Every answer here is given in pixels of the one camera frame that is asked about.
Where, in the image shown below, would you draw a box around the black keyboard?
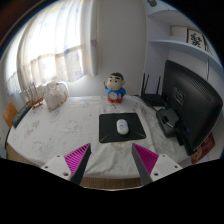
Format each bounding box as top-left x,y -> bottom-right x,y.
11,103 -> 33,129

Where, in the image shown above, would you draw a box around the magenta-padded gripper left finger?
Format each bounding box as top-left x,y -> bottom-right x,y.
40,143 -> 92,186

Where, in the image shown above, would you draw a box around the cartoon boy figurine clock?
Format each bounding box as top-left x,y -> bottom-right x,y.
104,72 -> 127,104

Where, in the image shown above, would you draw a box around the black router with antennas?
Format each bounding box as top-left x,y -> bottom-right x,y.
139,73 -> 166,108

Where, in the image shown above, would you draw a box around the white cartoon-print computer mouse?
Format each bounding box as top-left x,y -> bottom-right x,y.
115,118 -> 130,136

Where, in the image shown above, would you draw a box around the black mouse pad green lines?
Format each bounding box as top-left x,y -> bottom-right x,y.
98,112 -> 147,144

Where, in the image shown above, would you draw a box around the white patterned curtain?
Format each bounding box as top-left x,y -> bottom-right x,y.
4,0 -> 99,96

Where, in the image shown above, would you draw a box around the red printed paper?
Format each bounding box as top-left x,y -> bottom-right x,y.
190,132 -> 216,165

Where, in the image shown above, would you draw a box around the black monitor stand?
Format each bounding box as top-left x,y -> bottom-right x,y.
155,107 -> 188,146

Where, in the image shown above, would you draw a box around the white cartoon-print tablecloth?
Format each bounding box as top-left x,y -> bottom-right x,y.
6,95 -> 191,179

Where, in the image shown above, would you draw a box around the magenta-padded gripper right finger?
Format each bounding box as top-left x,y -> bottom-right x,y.
131,143 -> 183,186

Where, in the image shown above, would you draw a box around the black computer monitor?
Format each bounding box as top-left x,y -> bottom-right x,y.
161,59 -> 223,156

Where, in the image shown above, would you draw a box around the white wall shelf unit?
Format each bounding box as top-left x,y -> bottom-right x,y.
144,0 -> 224,73

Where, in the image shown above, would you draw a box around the orange wooden chair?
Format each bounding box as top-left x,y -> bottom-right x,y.
2,100 -> 18,129

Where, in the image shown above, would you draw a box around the wooden model sailing ship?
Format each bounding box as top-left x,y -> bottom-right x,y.
19,83 -> 46,109

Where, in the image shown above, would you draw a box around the large white conch shell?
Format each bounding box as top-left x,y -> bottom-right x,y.
43,79 -> 70,112

